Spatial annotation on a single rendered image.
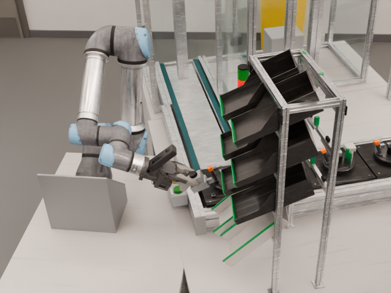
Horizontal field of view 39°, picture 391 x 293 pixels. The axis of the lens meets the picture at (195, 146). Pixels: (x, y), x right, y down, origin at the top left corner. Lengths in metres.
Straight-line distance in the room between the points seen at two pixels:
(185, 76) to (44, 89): 2.28
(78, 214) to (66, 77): 3.21
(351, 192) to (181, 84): 1.27
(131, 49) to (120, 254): 0.81
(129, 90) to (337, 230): 1.02
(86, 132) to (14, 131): 2.80
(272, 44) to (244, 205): 1.55
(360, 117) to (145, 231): 1.35
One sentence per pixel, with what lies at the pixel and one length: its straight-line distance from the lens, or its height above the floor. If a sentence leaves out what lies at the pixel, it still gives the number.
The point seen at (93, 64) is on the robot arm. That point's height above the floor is 1.55.
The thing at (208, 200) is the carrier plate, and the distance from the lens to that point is 2.32.
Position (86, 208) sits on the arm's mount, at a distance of 2.33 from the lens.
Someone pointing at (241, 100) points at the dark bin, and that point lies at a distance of 1.86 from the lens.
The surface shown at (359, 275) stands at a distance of 2.24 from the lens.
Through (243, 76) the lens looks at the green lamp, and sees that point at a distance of 2.33.
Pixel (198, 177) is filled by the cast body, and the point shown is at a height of 1.25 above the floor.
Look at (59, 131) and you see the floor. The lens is 4.68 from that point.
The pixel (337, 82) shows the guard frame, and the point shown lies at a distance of 3.34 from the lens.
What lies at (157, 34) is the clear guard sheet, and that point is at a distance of 3.45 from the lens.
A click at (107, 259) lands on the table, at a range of 2.29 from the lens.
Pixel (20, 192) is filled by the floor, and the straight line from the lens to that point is 4.13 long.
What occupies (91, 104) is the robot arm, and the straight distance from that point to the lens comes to 2.07.
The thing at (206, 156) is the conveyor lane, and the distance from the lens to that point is 2.65.
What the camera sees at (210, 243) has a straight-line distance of 2.29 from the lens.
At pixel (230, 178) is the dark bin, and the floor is 1.20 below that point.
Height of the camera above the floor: 2.50
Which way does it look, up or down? 36 degrees down
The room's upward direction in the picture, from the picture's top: 3 degrees counter-clockwise
